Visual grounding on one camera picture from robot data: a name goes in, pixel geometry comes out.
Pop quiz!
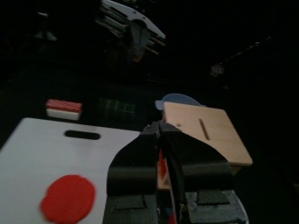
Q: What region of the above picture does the wooden drawer box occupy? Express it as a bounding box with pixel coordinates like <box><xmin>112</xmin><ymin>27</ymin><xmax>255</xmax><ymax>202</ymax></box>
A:
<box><xmin>156</xmin><ymin>101</ymin><xmax>253</xmax><ymax>224</ymax></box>

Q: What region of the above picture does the dark green checkered block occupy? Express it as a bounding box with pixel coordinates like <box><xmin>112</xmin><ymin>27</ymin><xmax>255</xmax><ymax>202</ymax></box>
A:
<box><xmin>97</xmin><ymin>97</ymin><xmax>137</xmax><ymax>122</ymax></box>

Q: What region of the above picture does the white cutting board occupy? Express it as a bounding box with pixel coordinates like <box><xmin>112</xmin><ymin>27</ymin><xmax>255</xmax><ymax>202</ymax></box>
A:
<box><xmin>0</xmin><ymin>117</ymin><xmax>141</xmax><ymax>224</ymax></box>

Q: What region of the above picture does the red flat dough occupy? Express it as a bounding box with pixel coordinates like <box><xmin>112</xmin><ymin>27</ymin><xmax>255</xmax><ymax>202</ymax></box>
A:
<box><xmin>39</xmin><ymin>174</ymin><xmax>97</xmax><ymax>224</ymax></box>

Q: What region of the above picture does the red striped sushi toy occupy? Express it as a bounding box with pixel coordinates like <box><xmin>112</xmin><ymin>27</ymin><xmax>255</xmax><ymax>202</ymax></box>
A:
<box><xmin>44</xmin><ymin>98</ymin><xmax>84</xmax><ymax>122</ymax></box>

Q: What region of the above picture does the blue bowl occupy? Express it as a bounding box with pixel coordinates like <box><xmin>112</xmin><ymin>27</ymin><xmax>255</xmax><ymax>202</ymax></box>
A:
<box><xmin>153</xmin><ymin>93</ymin><xmax>203</xmax><ymax>111</ymax></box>

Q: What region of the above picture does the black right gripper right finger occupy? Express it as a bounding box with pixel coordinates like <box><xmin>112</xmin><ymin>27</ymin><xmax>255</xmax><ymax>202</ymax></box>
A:
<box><xmin>157</xmin><ymin>120</ymin><xmax>249</xmax><ymax>224</ymax></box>

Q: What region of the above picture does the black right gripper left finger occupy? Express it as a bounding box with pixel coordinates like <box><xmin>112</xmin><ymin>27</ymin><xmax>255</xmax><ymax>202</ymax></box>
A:
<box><xmin>101</xmin><ymin>122</ymin><xmax>161</xmax><ymax>224</ymax></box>

